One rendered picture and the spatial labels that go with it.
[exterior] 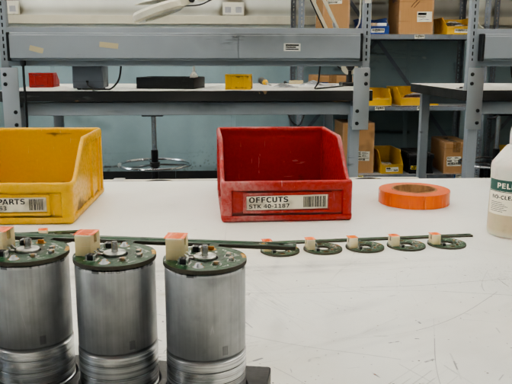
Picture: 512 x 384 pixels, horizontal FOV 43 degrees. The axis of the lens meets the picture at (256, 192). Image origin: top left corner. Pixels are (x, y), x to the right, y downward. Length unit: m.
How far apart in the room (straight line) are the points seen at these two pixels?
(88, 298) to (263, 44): 2.30
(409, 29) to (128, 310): 4.19
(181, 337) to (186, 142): 4.44
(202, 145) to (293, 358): 4.37
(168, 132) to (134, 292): 4.44
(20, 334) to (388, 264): 0.25
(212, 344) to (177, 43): 2.30
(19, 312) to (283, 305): 0.16
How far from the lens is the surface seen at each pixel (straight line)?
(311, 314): 0.32
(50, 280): 0.21
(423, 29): 4.37
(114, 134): 4.67
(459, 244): 0.45
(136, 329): 0.20
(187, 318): 0.19
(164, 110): 2.55
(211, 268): 0.19
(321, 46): 2.50
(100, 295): 0.20
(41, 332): 0.21
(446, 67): 4.86
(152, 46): 2.48
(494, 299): 0.36
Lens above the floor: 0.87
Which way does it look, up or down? 12 degrees down
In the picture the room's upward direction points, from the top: straight up
